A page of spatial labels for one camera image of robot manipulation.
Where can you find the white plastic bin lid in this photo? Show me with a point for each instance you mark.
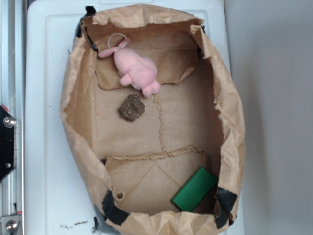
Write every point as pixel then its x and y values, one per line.
pixel 56 201

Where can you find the brown paper bag tray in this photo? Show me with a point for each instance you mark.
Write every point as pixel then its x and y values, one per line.
pixel 132 170

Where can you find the aluminium frame rail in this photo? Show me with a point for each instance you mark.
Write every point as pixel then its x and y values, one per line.
pixel 12 96

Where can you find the brown crumbly block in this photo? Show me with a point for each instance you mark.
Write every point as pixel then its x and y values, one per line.
pixel 132 108

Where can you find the green rectangular block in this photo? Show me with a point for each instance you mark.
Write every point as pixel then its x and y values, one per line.
pixel 194 190

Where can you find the black metal bracket plate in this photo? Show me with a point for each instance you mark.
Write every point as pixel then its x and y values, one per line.
pixel 7 143

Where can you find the pink plush bunny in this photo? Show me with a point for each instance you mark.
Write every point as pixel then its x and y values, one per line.
pixel 133 69

